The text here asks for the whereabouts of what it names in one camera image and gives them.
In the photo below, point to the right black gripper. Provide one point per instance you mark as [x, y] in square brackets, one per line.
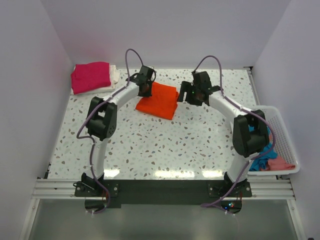
[187, 87]

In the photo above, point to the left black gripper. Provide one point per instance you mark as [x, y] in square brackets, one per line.
[148, 94]

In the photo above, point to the orange t-shirt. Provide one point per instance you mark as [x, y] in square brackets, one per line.
[162, 103]

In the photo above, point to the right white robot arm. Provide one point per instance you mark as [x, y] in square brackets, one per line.
[249, 127]

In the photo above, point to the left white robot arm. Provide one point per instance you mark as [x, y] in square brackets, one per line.
[102, 120]

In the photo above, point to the folded white t-shirt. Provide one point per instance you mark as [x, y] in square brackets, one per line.
[114, 76]

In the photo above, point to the folded magenta t-shirt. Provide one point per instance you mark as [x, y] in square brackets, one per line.
[90, 76]

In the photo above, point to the teal t-shirt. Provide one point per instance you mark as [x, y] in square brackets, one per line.
[268, 153]

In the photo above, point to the white plastic laundry basket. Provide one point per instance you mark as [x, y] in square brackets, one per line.
[283, 145]

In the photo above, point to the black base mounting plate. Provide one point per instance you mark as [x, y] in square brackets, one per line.
[117, 193]

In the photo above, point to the pink t-shirt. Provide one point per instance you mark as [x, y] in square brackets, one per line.
[279, 164]

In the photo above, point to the aluminium frame rail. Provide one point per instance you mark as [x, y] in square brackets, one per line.
[262, 188]

